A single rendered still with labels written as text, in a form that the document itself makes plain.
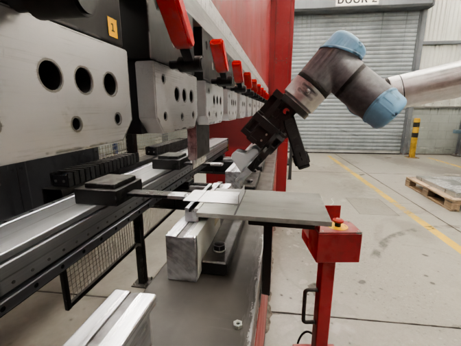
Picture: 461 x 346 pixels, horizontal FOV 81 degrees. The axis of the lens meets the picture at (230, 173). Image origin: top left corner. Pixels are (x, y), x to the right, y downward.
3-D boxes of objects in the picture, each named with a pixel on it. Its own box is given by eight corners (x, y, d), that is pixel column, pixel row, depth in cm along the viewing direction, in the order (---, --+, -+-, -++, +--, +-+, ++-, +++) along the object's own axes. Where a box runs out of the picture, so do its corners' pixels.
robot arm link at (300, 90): (322, 99, 59) (328, 98, 51) (306, 116, 60) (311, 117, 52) (296, 77, 59) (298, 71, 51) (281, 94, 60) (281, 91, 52)
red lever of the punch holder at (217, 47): (226, 36, 44) (233, 81, 53) (202, 37, 45) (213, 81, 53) (224, 43, 43) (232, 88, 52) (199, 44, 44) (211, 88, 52)
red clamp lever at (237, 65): (243, 58, 63) (246, 88, 72) (226, 58, 64) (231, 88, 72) (242, 64, 62) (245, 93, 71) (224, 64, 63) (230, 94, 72)
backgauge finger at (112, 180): (179, 211, 59) (178, 189, 58) (75, 204, 64) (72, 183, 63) (195, 194, 71) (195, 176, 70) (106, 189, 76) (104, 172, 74)
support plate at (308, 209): (331, 226, 50) (332, 222, 50) (195, 217, 55) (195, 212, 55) (319, 197, 67) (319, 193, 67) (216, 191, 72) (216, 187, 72)
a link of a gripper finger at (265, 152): (247, 163, 61) (274, 134, 59) (254, 169, 61) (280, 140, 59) (245, 167, 57) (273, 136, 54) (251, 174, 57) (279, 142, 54)
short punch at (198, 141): (197, 169, 57) (196, 123, 55) (188, 169, 57) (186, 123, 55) (209, 160, 66) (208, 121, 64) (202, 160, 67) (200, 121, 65)
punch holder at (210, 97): (206, 125, 49) (204, 25, 46) (162, 124, 51) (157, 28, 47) (223, 121, 64) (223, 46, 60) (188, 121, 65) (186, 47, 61)
